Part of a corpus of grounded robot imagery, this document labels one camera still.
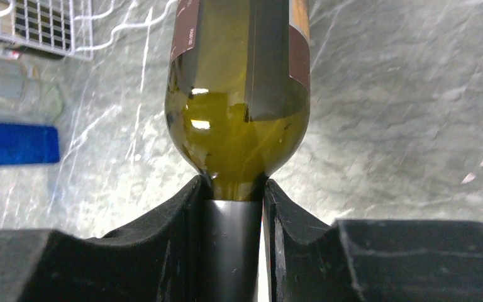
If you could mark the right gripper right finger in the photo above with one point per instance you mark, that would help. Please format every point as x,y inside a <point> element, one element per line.
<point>369,260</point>

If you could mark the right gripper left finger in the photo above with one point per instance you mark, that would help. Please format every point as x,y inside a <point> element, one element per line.
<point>152,258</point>

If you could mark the dark bottle silver cap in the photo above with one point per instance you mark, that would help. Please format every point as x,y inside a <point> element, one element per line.
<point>237,108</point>

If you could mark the blue vodka bottle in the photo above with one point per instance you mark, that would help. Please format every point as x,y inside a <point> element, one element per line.
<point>22,144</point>

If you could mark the thin clear bottle rack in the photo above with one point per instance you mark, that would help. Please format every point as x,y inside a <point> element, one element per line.
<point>25,98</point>

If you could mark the white wire wine rack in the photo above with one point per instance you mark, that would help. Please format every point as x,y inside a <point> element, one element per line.
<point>59,29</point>

